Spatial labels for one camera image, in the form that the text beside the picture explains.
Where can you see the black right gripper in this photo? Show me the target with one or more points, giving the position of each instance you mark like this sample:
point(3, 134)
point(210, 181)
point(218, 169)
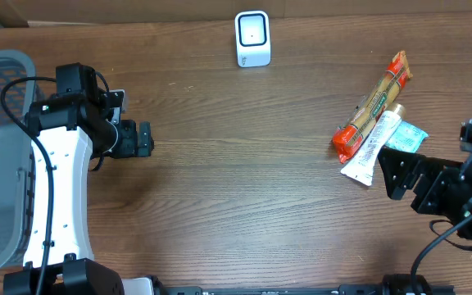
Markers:
point(403, 162)

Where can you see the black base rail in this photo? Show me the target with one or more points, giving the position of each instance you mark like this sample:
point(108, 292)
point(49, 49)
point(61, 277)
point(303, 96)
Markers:
point(344, 289)

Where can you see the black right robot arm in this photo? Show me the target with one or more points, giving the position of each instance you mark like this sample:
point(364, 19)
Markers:
point(463, 229)

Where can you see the teal snack packet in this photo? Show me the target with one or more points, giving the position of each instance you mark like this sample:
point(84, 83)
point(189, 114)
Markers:
point(406, 138)

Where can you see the cardboard back wall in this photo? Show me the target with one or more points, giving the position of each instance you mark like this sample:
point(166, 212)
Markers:
point(19, 13)

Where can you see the white barcode scanner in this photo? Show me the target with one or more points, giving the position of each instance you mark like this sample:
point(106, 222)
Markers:
point(252, 36)

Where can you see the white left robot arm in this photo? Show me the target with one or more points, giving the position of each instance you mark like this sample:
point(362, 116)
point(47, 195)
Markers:
point(81, 121)

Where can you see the orange pasta packet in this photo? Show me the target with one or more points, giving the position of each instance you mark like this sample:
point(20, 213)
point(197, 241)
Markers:
point(350, 135)

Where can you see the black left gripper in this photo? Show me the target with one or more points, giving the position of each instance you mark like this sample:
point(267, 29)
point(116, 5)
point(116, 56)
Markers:
point(134, 144)

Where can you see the white tube gold cap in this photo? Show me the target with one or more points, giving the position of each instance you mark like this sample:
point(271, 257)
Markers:
point(361, 166)

